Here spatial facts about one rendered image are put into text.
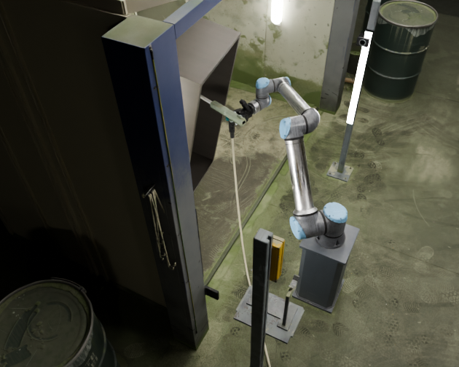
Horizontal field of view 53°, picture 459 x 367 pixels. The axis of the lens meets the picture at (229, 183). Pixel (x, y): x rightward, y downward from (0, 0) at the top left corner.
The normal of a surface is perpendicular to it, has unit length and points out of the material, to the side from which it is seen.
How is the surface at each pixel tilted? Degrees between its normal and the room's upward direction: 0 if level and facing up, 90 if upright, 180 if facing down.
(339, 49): 90
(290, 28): 90
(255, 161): 0
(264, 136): 0
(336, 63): 90
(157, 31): 0
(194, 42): 12
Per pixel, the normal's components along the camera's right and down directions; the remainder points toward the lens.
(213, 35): 0.17, -0.62
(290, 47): -0.47, 0.65
